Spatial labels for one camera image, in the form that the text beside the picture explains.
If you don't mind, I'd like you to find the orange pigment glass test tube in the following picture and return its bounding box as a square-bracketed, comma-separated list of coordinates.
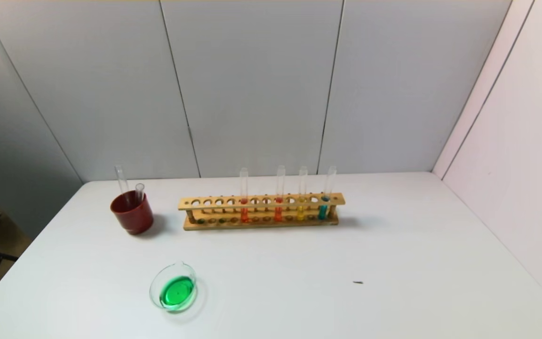
[274, 165, 286, 223]
[237, 168, 249, 224]

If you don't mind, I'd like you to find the clear glass beaker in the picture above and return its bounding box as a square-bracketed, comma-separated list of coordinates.
[149, 262, 198, 312]

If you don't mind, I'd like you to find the wooden test tube rack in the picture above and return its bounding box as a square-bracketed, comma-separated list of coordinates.
[178, 192, 346, 231]

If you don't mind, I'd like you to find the yellow pigment glass test tube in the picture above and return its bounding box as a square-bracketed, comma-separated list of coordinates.
[114, 165, 131, 208]
[296, 166, 309, 222]

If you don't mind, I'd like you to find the red plastic cup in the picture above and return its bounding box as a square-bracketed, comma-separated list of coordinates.
[110, 190, 155, 235]

